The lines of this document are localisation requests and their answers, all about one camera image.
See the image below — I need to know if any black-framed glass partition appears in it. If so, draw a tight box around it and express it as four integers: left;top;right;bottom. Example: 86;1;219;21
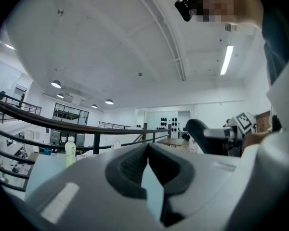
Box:
52;102;90;126

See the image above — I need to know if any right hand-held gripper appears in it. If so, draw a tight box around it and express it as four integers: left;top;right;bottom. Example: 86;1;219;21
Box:
203;112;256;150

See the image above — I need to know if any wooden side table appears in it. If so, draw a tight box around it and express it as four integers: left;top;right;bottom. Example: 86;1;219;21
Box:
156;137;185;147

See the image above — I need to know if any group of black wall-hung devices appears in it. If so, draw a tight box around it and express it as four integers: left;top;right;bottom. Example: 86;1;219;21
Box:
159;116;179;131

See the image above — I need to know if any black balcony railing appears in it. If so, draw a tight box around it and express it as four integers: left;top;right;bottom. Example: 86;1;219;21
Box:
0;87;42;116
98;120;136;130

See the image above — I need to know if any white ceiling conduit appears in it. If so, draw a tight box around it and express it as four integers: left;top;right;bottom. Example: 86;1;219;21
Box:
132;0;186;82

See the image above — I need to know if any black metal railing wooden handrail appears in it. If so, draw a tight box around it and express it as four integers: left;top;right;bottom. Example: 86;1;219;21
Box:
0;95;172;193

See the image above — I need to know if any pale green drink bottle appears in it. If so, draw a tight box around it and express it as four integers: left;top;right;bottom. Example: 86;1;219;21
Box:
65;136;77;167

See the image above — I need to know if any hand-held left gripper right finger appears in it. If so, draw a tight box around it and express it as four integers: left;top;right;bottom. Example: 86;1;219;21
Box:
148;143;242;227

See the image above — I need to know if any black object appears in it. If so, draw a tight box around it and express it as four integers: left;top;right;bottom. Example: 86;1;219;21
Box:
184;118;228;156

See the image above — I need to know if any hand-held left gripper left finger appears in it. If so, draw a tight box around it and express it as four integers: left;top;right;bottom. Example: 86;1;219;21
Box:
24;143;159;231

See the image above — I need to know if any long ceiling light tube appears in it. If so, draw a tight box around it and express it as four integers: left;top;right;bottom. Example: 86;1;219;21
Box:
220;44;235;76

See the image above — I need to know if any person's head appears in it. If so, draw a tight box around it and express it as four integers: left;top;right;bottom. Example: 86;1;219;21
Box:
187;0;263;30

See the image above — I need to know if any person's black printed top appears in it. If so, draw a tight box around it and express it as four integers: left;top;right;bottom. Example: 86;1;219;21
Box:
254;0;289;86

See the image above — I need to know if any black head-mounted camera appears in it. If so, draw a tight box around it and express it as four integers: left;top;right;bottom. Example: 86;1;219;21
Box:
174;0;194;22

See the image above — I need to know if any person's right forearm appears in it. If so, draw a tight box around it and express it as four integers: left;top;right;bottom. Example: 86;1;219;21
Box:
242;130;272;152

